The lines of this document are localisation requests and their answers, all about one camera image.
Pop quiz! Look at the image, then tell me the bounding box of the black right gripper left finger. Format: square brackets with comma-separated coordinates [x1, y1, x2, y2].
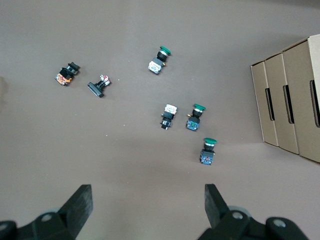
[0, 184, 94, 240]

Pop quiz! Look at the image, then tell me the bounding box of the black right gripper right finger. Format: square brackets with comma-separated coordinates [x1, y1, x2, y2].
[197, 183, 310, 240]

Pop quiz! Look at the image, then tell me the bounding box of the brown cardboard box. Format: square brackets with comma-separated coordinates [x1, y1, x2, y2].
[250, 60, 280, 148]
[264, 51, 300, 155]
[282, 34, 320, 165]

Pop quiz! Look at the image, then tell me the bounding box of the green mushroom push button switch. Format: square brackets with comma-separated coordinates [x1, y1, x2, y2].
[199, 137, 218, 167]
[147, 45, 172, 75]
[185, 103, 207, 132]

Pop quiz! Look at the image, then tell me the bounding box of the black selector switch orange block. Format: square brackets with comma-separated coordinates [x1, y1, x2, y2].
[53, 61, 81, 87]
[160, 103, 178, 130]

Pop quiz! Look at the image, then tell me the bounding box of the black switch red tip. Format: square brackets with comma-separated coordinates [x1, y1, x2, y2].
[87, 73, 112, 99]

